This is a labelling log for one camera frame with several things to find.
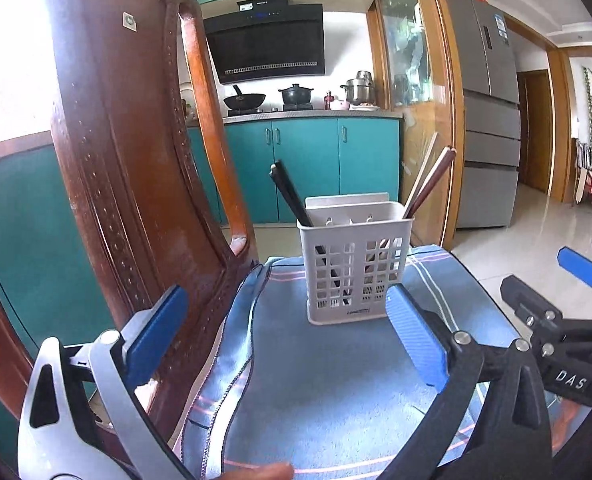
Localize teal base cabinets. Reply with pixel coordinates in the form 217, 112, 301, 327
0, 115, 405, 461

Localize black range hood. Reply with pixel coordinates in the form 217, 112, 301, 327
203, 0, 325, 86

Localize black wok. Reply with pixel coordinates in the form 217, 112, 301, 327
223, 84, 267, 111

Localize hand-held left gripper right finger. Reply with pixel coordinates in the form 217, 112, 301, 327
376, 284, 555, 480

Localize gas stove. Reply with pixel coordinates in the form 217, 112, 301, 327
226, 105, 317, 114

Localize bright window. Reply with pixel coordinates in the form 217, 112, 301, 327
0, 0, 72, 152

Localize silver refrigerator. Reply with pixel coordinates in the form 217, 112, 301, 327
443, 0, 522, 231

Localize black cooking pot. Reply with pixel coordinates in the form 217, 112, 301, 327
278, 84, 316, 110

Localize white plastic utensil basket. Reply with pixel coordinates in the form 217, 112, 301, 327
297, 192, 416, 326

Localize blue striped cloth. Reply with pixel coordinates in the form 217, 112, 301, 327
178, 244, 592, 480

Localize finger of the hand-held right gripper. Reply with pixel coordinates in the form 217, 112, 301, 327
500, 275, 592, 357
557, 246, 592, 312

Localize person's left hand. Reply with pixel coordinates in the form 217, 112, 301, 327
223, 461, 297, 480

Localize carved brown wooden chair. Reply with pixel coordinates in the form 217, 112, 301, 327
0, 0, 263, 480

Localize wood-framed glass sliding door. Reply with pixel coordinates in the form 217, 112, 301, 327
366, 0, 469, 257

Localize steel stockpot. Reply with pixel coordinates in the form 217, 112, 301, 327
340, 71, 377, 106

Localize grey kitchen countertop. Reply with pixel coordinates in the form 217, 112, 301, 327
186, 110, 405, 129

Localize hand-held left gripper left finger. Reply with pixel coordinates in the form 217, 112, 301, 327
18, 285, 197, 480

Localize red-brown chopstick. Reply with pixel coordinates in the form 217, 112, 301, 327
408, 146, 458, 220

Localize brown wooden door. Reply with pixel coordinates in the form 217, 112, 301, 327
518, 70, 554, 197

